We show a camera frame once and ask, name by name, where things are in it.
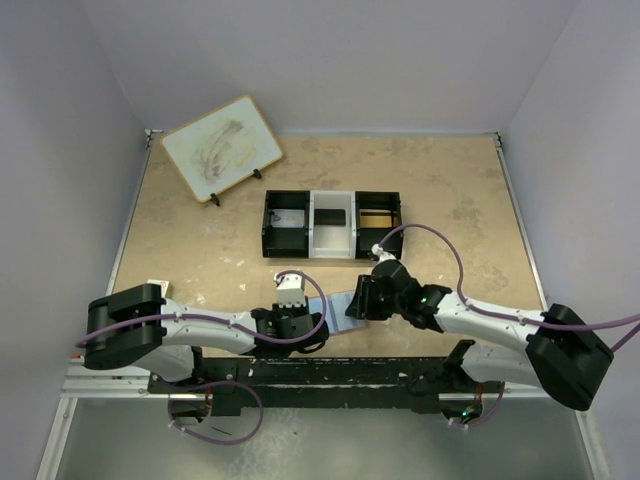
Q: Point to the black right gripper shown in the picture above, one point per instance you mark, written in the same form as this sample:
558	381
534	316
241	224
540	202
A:
362	305

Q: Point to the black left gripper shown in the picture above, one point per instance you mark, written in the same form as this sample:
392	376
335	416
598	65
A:
280	311

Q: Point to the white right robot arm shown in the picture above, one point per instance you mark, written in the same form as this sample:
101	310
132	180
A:
553	350

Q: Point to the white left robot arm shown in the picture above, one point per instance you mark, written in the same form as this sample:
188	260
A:
140	327

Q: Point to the gold card in bin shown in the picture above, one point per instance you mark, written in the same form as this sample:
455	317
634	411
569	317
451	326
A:
376	219

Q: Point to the black card in bin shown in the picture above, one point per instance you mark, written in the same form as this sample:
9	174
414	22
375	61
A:
330	217

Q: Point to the silver card in bin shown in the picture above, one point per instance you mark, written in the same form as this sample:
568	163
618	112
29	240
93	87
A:
287	218

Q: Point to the black right bin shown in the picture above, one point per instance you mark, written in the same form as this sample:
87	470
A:
374	201

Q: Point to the black bin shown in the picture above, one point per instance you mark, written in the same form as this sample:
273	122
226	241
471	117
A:
374	201
285	243

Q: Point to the black left bin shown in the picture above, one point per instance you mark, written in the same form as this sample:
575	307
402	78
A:
285	243

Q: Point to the white middle bin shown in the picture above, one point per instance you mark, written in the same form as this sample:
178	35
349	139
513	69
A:
332	242

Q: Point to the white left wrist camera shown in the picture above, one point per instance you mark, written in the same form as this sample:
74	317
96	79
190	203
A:
290	290

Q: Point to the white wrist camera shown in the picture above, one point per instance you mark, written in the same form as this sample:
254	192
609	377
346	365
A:
381	255
290	290

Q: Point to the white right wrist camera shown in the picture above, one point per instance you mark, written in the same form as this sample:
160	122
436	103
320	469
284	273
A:
381	255

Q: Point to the whiteboard with orange frame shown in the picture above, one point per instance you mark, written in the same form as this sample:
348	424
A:
222	148

